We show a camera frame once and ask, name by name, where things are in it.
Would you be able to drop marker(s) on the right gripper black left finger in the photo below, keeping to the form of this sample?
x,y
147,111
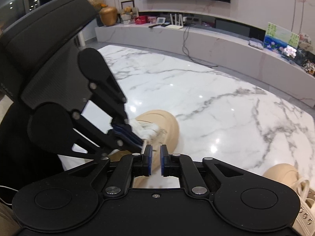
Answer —
x,y
70,200

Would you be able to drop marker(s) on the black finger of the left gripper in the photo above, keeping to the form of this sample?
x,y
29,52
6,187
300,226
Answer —
x,y
108,96
93,132

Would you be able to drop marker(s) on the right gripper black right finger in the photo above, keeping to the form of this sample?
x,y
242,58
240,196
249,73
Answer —
x,y
244,200

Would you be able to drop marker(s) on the beige canvas shoe being laced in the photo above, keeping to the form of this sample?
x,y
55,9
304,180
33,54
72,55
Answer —
x,y
168,122

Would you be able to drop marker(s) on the gold round vase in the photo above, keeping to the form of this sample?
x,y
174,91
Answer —
x,y
108,15

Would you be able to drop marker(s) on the red gift box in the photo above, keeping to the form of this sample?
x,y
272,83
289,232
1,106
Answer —
x,y
140,20

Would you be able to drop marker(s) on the small white display clock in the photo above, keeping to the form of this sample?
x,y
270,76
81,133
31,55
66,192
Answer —
x,y
160,20

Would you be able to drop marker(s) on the white wifi router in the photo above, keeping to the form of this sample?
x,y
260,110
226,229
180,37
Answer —
x,y
176,21

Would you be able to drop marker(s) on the long marble tv console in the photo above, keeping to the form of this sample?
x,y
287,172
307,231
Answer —
x,y
220,49

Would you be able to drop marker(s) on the grey flat set-top box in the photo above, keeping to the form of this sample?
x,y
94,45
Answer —
x,y
256,44

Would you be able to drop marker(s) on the colourful painted picture board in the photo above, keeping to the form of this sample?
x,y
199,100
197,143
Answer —
x,y
278,38

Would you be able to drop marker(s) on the black picture frame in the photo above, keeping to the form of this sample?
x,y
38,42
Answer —
x,y
127,6

